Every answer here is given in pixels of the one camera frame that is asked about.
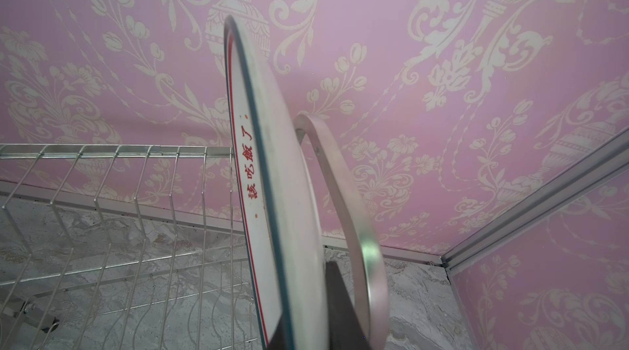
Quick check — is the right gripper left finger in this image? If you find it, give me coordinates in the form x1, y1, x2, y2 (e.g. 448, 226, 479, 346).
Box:
267, 322, 285, 350

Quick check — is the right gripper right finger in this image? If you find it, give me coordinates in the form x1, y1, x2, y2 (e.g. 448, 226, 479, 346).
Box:
325, 262, 371, 350

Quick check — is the sunburst plate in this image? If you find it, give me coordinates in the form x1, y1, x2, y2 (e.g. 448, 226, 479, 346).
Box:
224, 16, 329, 349

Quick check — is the steel two-tier dish rack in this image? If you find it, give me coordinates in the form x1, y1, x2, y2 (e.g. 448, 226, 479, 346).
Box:
0, 113, 390, 350

